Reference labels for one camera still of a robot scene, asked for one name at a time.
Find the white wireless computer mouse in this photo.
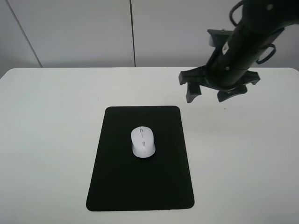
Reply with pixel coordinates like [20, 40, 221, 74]
[131, 126, 156, 159]

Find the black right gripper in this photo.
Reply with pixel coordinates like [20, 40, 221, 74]
[178, 64, 260, 103]

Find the black rectangular mouse pad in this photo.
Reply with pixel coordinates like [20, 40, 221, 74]
[86, 105, 194, 211]

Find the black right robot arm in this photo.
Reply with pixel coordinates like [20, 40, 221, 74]
[178, 0, 299, 103]

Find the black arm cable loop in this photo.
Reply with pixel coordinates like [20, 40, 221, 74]
[256, 43, 277, 64]

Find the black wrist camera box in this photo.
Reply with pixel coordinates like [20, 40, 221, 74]
[207, 29, 233, 48]

